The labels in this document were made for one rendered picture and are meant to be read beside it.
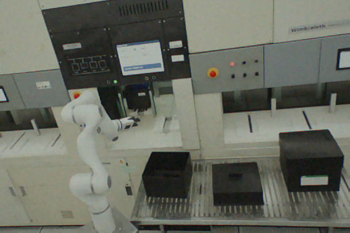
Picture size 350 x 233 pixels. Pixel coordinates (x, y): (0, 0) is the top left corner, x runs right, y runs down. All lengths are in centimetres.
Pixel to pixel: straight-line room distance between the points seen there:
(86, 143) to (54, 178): 121
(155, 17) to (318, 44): 94
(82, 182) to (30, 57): 101
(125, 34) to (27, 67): 76
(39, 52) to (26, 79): 24
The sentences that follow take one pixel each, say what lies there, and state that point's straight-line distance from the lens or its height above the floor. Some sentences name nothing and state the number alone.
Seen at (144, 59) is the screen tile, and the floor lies 156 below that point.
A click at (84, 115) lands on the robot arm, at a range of 192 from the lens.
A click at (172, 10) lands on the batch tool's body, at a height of 184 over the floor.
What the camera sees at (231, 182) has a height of 86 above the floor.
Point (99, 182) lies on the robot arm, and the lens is 195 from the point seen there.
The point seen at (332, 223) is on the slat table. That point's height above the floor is 76.
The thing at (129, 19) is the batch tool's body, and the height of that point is 183.
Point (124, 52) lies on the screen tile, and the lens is 233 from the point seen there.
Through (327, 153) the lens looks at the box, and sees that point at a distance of 225.
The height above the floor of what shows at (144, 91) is 110.
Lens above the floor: 232
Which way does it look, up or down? 29 degrees down
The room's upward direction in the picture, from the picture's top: 12 degrees counter-clockwise
